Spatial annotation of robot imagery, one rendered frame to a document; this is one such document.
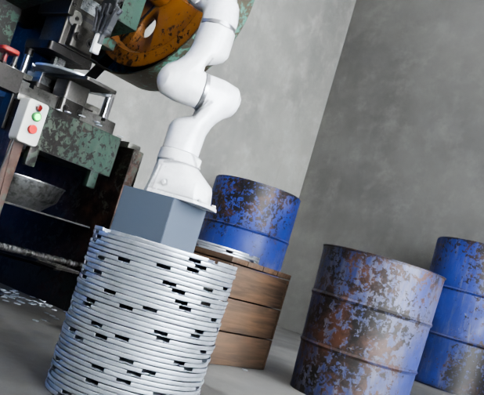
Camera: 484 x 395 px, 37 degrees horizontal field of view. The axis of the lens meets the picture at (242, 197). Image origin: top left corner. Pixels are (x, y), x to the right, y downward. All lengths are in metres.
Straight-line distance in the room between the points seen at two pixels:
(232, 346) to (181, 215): 0.59
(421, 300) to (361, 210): 3.29
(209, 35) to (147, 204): 0.52
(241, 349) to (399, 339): 0.53
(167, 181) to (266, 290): 0.66
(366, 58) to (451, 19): 0.73
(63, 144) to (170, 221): 0.64
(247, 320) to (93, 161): 0.77
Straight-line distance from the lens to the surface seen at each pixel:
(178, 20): 2.94
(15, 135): 2.27
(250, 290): 2.42
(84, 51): 2.68
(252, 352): 2.54
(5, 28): 2.84
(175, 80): 2.08
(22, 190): 2.54
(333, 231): 5.66
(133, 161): 2.61
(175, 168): 2.04
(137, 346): 1.35
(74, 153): 2.52
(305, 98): 5.82
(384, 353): 2.30
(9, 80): 2.34
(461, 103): 5.53
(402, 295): 2.29
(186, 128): 2.07
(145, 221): 2.01
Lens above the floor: 0.30
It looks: 6 degrees up
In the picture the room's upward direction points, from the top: 17 degrees clockwise
